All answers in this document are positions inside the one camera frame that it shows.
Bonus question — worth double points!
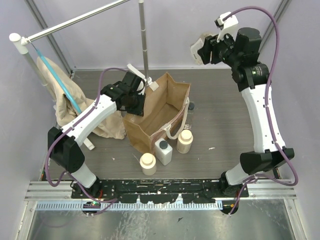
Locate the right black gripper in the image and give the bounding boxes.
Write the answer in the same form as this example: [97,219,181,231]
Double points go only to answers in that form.
[196,27,240,68]

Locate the clear bottle white cap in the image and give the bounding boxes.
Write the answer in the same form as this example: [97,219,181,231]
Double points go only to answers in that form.
[190,32,213,65]

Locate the brown canvas tote bag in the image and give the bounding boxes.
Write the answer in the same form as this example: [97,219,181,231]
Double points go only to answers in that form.
[122,73,191,154]

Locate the beige bottle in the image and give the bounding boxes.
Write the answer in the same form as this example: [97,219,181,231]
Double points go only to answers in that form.
[139,153,157,176]
[176,129,194,154]

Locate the clear bottle dark cap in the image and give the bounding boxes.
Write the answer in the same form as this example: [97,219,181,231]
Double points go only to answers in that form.
[187,101,195,117]

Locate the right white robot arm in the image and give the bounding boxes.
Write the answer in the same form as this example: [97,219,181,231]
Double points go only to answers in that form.
[197,27,295,197]

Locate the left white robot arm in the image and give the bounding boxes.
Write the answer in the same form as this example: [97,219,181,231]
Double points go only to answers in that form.
[44,71,146,198]

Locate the beige cloth on rack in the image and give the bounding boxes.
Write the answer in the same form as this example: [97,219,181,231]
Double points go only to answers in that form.
[36,55,126,141]

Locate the white square bottle dark cap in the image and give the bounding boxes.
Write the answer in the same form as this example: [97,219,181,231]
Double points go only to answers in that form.
[154,138,173,166]

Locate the beige bottle front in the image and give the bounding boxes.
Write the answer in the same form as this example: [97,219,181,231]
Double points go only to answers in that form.
[139,153,157,176]

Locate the teal hanger rod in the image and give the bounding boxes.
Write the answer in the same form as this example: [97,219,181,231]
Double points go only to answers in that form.
[35,48,82,113]

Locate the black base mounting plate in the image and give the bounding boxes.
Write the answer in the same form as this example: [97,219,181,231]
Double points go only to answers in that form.
[71,178,250,204]

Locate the white metal clothes rack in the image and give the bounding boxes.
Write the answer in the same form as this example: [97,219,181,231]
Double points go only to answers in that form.
[8,0,152,151]

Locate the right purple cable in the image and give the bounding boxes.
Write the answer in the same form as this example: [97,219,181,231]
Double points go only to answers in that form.
[223,6,299,216]

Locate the purple cable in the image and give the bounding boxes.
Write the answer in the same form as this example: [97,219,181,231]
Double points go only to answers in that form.
[223,6,299,216]
[46,67,130,216]

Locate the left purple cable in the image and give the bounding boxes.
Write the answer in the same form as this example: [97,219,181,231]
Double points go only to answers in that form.
[46,67,130,216]

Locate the aluminium front rail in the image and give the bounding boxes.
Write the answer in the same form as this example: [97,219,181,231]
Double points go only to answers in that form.
[25,178,297,201]

